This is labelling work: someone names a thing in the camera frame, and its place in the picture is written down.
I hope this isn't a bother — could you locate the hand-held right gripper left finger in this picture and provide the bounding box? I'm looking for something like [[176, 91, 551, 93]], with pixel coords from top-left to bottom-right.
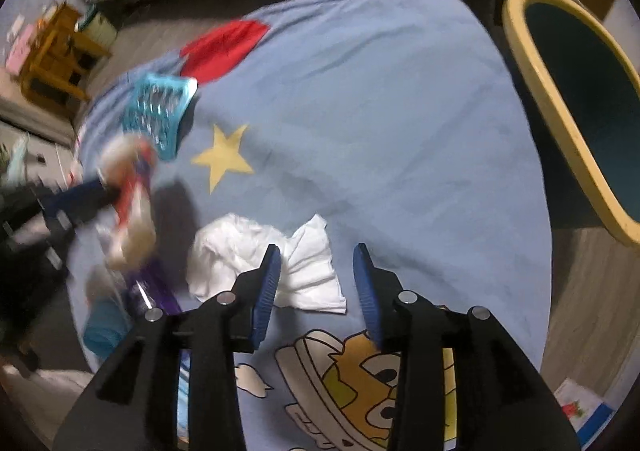
[[52, 243, 283, 451]]

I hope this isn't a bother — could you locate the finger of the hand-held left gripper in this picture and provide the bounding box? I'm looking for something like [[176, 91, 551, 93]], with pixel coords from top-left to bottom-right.
[[42, 178, 123, 232]]

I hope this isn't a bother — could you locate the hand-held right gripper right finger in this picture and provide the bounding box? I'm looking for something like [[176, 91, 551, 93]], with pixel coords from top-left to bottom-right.
[[352, 243, 583, 451]]

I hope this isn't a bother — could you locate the colourful snack wrapper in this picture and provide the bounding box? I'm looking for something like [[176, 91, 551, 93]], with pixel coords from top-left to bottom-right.
[[97, 136, 158, 272]]

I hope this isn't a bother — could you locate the white tissue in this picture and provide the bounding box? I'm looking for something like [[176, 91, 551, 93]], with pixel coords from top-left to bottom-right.
[[186, 212, 347, 316]]

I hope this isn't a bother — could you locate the blue face mask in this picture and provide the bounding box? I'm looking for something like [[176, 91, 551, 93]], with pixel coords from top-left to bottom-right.
[[82, 296, 133, 362]]

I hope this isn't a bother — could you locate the teal plastic tray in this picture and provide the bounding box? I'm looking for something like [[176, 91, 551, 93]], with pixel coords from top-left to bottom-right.
[[122, 72, 199, 162]]

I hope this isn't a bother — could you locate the blue white snack package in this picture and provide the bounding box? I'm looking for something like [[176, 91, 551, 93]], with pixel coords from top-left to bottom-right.
[[175, 351, 193, 447]]

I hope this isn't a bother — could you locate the blue bin with yellow rim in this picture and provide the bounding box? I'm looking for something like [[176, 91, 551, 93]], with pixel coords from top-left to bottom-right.
[[501, 0, 640, 247]]

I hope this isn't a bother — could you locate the teal cloth item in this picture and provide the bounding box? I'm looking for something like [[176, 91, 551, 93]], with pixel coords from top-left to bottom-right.
[[5, 133, 31, 182]]

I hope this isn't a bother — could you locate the wooden nightstand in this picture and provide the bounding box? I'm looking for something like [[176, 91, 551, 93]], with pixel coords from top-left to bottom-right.
[[20, 3, 113, 104]]

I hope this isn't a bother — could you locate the pink box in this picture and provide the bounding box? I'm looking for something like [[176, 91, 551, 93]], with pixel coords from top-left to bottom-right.
[[5, 16, 38, 72]]

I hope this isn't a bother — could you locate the small white bin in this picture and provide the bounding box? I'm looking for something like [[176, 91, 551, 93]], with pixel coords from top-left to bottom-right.
[[75, 6, 120, 49]]

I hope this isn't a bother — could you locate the large blue white bag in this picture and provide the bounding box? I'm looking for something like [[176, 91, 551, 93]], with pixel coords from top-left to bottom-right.
[[550, 378, 616, 434]]

